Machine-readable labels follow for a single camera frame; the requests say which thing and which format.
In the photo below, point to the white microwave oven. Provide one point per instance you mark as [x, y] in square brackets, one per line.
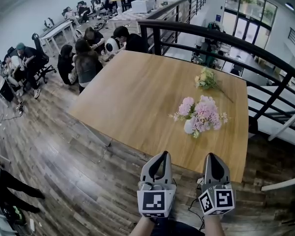
[142, 6]

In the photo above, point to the checkered cloth counter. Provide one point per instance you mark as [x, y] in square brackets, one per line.
[127, 18]

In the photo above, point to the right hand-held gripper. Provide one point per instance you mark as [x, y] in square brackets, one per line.
[223, 198]

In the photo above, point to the wooden table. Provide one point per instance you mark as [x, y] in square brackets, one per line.
[137, 95]

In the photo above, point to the person's black trousers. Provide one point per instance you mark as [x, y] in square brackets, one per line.
[177, 230]

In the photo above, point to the black green bag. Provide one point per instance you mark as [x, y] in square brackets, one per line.
[16, 215]

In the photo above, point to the person's left forearm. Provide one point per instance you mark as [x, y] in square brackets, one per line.
[142, 227]

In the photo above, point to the yellow flowers bunch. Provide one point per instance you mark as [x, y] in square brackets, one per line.
[206, 80]

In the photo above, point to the white long table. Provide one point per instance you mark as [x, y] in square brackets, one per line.
[248, 60]

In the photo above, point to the black-framed glass door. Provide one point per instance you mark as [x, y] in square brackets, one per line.
[245, 28]

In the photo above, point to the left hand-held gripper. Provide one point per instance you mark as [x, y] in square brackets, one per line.
[153, 200]

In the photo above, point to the dark round tray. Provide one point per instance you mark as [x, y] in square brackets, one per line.
[100, 26]

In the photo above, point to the white desk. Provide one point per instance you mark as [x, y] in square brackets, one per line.
[56, 27]

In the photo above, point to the white ribbed vase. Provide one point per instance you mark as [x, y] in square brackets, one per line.
[188, 128]

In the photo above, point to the white power adapter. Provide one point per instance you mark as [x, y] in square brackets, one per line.
[32, 224]

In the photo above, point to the white plastic jug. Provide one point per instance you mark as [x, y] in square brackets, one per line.
[119, 11]

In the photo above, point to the blue wall sign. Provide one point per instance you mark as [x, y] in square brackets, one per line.
[218, 18]

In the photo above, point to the white black backpack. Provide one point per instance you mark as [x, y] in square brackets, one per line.
[49, 23]

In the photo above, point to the black pendant lamp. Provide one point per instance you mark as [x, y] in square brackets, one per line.
[289, 6]

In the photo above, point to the pink flowers bunch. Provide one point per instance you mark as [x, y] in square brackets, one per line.
[206, 112]

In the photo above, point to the person's right forearm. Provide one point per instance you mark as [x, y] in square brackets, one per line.
[215, 226]

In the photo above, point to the white oval device black face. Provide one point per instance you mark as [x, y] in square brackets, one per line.
[113, 45]

